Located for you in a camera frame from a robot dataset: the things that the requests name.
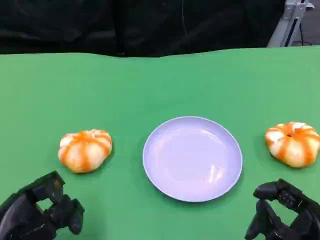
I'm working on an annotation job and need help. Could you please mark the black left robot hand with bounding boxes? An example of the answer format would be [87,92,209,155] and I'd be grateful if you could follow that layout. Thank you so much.
[0,170,85,240]

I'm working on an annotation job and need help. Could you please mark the grey metal frame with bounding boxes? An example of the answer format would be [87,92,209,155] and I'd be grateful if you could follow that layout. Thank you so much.
[266,0,311,48]

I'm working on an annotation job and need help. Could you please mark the orange white toy bread roll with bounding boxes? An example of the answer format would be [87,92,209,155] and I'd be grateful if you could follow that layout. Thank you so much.
[57,129,113,174]
[264,121,320,169]

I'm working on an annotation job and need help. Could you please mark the lilac plate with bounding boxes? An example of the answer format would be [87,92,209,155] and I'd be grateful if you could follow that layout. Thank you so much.
[142,115,244,203]

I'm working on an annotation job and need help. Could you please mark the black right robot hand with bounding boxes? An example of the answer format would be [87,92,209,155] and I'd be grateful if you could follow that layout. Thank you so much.
[244,178,320,240]

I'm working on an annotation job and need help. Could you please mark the black backdrop curtain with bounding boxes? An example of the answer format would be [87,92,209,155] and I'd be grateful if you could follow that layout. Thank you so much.
[0,0,288,58]

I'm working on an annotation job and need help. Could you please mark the green table cloth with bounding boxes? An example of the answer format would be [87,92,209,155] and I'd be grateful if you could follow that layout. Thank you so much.
[0,44,320,240]

